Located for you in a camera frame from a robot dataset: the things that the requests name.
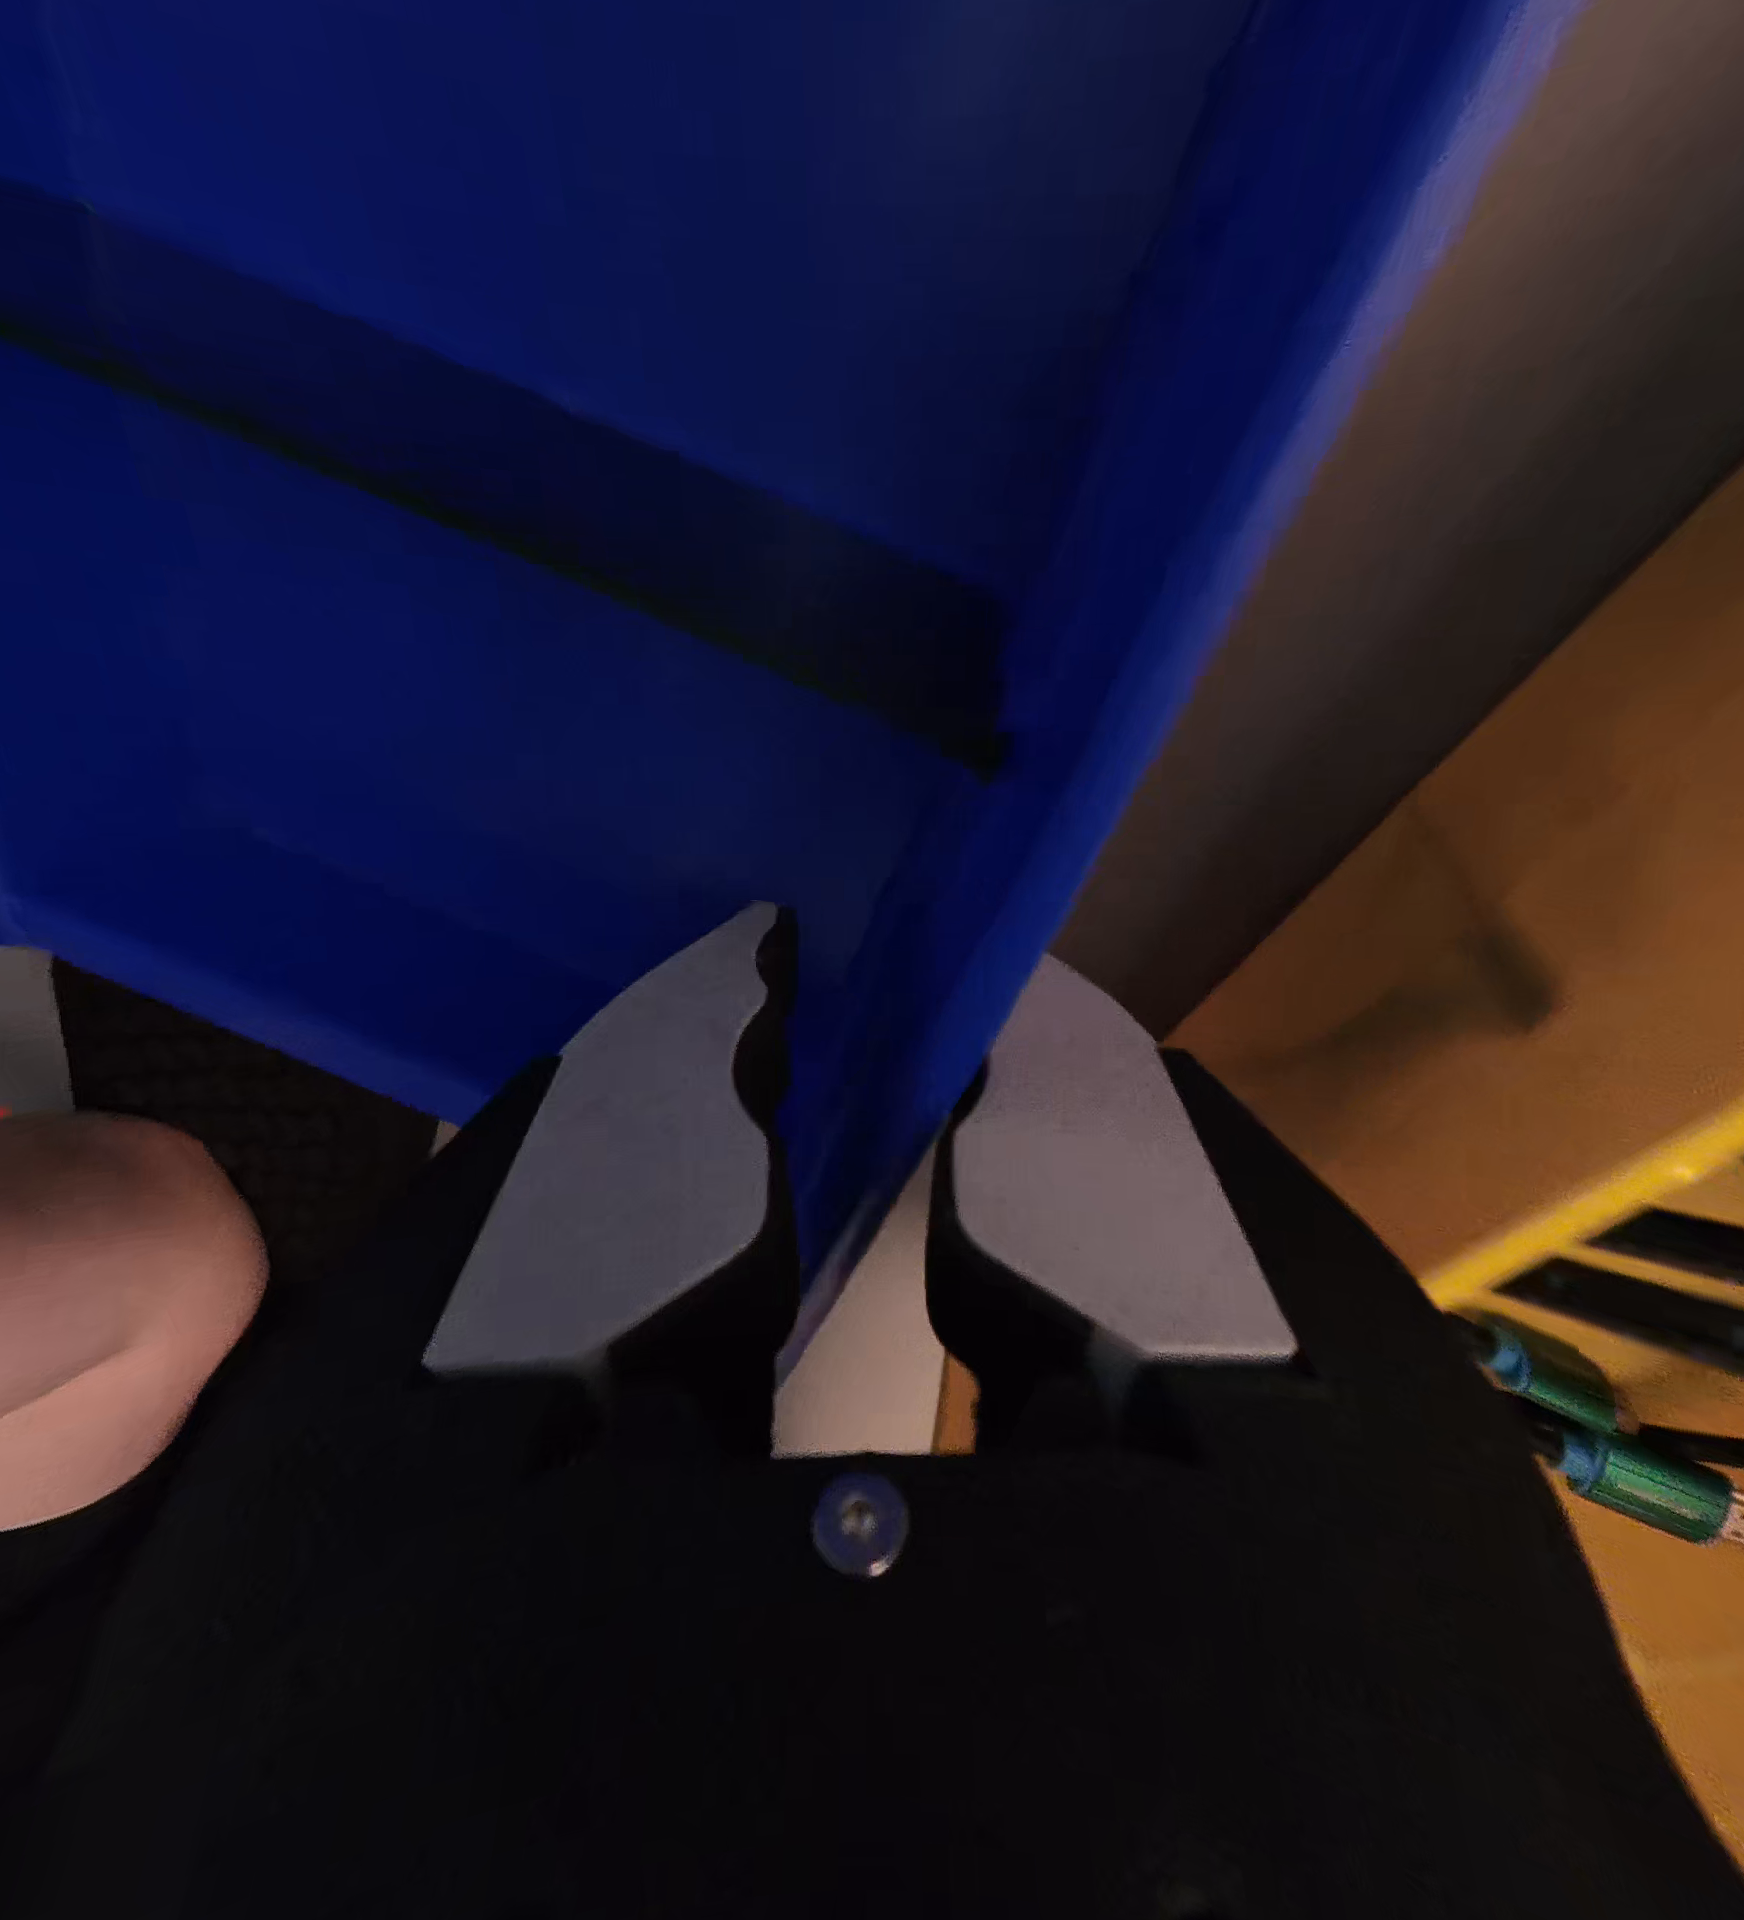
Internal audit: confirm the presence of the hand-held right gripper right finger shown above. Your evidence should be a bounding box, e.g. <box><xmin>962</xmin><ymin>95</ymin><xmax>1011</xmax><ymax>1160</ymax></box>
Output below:
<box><xmin>925</xmin><ymin>951</ymin><xmax>1303</xmax><ymax>1448</ymax></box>

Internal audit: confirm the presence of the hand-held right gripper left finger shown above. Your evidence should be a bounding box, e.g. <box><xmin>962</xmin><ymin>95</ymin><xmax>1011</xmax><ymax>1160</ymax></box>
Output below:
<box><xmin>420</xmin><ymin>900</ymin><xmax>801</xmax><ymax>1448</ymax></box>

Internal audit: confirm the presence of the yellow plastic bin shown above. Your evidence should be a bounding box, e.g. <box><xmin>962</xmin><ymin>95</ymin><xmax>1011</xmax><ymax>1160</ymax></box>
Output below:
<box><xmin>932</xmin><ymin>428</ymin><xmax>1744</xmax><ymax>1920</ymax></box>

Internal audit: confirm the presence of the blue plastic bin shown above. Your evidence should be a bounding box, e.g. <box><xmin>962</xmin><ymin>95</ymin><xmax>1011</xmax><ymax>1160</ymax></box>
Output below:
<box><xmin>0</xmin><ymin>0</ymin><xmax>1585</xmax><ymax>1360</ymax></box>

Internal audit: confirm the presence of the person's left forearm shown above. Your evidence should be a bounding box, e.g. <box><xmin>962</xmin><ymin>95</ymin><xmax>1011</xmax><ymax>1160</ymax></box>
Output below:
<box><xmin>0</xmin><ymin>1112</ymin><xmax>274</xmax><ymax>1545</ymax></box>

